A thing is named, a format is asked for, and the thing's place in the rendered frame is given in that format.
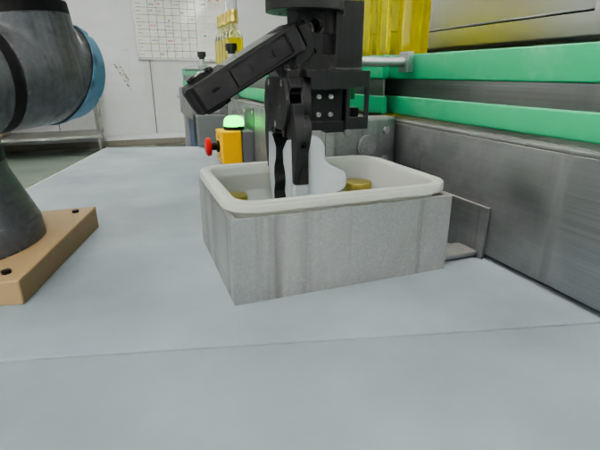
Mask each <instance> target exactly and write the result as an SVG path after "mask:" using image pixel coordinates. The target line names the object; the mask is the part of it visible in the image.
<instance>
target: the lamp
mask: <svg viewBox="0 0 600 450"><path fill-rule="evenodd" d="M223 121H224V126H223V129H224V130H242V129H245V126H244V120H243V118H242V117H240V116H238V115H229V116H227V117H225V119H224V120H223Z"/></svg>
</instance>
